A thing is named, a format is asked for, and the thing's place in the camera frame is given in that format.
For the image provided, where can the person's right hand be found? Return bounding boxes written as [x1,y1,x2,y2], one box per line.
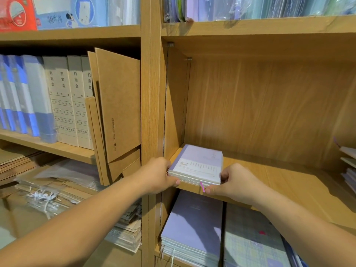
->
[201,163,268,208]

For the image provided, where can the person's left hand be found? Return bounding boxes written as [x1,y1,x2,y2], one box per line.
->
[136,157,181,195]

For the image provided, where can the lilac cover notebook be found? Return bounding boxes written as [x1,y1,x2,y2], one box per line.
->
[167,144,224,187]

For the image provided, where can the pastel grid pattern notebook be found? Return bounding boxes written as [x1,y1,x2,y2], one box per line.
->
[222,203,293,267]

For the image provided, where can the large plain lilac notebook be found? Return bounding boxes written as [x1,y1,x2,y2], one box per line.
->
[160,190,224,267]

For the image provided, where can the blue butterfly cover notebook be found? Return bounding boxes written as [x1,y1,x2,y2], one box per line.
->
[284,239,306,267]

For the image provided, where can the pile of small notebooks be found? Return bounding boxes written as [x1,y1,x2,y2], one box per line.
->
[334,139,356,195]

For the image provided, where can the wooden shelf unit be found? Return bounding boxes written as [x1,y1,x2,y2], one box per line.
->
[0,0,356,267]

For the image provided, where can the person's left forearm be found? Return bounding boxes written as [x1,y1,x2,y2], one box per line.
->
[0,175,151,267]

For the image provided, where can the person's right forearm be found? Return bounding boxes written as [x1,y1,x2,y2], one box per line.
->
[253,186,356,267]

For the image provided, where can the stack of flat wrapped packets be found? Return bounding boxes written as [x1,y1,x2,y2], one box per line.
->
[0,143,142,254]

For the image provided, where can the white file boxes row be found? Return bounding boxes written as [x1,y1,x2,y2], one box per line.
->
[43,55,95,149]

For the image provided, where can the row of blue white binders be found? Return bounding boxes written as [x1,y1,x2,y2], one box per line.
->
[0,54,57,144]

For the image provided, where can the blue white packaged items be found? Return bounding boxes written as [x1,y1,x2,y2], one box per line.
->
[33,0,140,30]

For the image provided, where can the row of plastic wrapped folders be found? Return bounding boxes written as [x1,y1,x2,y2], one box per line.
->
[163,0,356,23]

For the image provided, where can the red packaged item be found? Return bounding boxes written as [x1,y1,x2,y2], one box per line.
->
[0,0,37,32]

